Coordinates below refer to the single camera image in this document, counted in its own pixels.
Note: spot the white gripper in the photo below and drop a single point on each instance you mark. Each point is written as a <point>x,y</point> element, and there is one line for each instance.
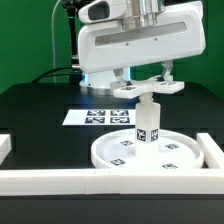
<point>178,33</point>

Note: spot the white cross-shaped table base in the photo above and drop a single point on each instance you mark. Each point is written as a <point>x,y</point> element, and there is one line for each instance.
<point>149,86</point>

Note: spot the white round table top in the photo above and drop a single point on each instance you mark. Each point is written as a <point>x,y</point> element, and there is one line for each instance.
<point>173,150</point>

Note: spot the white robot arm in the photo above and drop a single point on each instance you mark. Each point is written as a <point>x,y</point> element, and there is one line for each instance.
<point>133,14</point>

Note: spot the white marker sheet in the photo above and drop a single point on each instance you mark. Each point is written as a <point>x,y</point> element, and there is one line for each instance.
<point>95,117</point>

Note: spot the white right fence bar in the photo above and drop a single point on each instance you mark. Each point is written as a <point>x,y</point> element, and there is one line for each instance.
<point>213,155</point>

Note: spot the white fence bar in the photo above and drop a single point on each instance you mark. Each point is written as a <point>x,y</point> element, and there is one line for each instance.
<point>109,181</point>
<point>213,155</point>

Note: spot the white front fence bar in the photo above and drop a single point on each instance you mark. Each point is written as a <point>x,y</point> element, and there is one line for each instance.
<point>109,181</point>

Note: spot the white left fence block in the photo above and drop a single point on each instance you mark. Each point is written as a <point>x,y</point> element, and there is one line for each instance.
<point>5,146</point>

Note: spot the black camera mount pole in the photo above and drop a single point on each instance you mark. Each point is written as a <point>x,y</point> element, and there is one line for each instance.
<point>71,10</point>

